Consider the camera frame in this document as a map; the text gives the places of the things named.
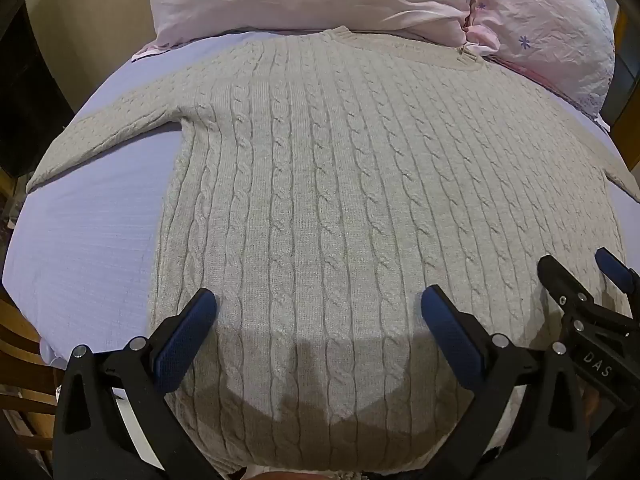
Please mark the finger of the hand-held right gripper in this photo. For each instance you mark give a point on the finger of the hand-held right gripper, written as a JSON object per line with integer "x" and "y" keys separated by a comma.
{"x": 562, "y": 285}
{"x": 612, "y": 266}

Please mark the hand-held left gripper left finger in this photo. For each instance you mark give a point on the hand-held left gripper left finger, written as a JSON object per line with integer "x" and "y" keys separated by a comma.
{"x": 186, "y": 332}

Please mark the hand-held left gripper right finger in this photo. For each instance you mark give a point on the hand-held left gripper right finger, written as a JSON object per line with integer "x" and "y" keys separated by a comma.
{"x": 450, "y": 335}

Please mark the lavender bed sheet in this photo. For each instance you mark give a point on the lavender bed sheet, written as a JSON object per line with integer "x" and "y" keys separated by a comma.
{"x": 85, "y": 240}

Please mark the wooden chair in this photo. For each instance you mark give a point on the wooden chair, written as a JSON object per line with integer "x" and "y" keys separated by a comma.
{"x": 25, "y": 360}

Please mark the dark wooden furniture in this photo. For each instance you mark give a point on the dark wooden furniture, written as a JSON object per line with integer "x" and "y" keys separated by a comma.
{"x": 30, "y": 95}

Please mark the wooden bed frame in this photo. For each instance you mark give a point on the wooden bed frame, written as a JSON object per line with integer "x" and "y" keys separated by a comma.
{"x": 625, "y": 90}

